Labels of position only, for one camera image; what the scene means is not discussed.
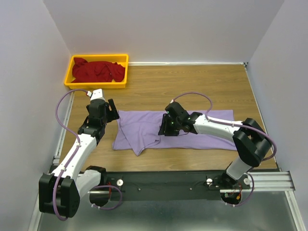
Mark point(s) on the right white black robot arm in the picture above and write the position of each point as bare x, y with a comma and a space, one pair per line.
251, 142

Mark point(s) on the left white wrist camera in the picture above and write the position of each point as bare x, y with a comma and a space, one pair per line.
96, 96

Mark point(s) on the aluminium frame rail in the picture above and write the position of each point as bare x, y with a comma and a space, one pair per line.
260, 181

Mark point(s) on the yellow plastic bin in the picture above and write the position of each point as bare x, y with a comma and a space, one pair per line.
121, 59

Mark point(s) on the left side aluminium rail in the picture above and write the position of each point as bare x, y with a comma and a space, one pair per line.
58, 151

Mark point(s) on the lavender t shirt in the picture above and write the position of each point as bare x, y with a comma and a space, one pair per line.
138, 130

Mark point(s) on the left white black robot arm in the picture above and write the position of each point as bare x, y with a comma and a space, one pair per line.
60, 192

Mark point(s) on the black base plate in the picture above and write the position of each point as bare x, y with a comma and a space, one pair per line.
199, 192

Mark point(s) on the red t shirt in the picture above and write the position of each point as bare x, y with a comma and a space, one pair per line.
96, 71

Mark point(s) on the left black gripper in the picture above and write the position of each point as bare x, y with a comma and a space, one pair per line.
109, 111

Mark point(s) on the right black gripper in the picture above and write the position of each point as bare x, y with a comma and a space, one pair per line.
167, 123

